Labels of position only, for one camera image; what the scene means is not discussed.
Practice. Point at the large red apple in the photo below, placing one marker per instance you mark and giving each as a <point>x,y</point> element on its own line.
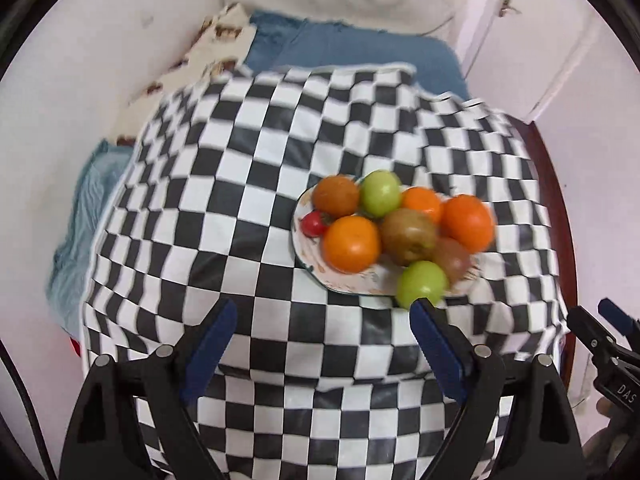
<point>407,235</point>

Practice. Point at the white door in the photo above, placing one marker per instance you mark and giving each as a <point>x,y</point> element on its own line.
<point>540,60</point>

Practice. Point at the green apple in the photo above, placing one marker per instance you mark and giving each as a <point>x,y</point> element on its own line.
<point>381,192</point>
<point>422,285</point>

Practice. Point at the red cloth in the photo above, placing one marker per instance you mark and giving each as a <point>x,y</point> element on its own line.
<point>76,347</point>

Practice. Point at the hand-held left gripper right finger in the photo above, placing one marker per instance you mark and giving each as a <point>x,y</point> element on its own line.
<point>440,350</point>

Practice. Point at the blue blanket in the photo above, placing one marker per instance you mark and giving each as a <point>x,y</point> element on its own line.
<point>350,45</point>

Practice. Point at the white pillow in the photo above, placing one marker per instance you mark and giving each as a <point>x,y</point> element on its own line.
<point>350,0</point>

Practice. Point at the dark red wooden bed frame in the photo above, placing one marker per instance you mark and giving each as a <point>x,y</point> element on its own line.
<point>555,185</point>

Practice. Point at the person's right hand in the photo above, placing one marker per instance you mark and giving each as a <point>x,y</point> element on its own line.
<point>602,447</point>

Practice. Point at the small red apple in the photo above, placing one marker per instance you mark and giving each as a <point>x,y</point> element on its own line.
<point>455,260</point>

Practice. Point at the orange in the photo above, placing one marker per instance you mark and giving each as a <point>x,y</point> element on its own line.
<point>350,245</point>
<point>467,222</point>
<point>422,202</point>

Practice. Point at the green front apple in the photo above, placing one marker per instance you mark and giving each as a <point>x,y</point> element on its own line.
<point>422,285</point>

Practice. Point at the green back apple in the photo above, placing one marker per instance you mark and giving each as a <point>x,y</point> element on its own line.
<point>381,192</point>

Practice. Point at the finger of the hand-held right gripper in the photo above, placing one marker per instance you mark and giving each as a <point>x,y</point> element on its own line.
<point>592,337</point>
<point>620,317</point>

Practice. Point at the red cherry tomato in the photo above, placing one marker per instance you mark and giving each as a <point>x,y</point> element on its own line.
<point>312,224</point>

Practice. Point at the white brown printed cloth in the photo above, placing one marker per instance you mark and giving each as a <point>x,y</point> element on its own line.
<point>200,55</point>

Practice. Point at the brown back fruit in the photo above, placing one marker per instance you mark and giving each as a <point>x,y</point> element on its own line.
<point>336,195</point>

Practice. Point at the black white checkered cloth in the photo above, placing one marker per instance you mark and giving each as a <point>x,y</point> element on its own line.
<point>240,185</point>

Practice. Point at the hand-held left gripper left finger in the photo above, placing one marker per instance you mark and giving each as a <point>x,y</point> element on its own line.
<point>210,350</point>

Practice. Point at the light blue sheet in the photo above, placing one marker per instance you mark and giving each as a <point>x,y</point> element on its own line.
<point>75,235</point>

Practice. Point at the white patterned plate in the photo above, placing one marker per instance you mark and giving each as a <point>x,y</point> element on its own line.
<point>350,282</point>

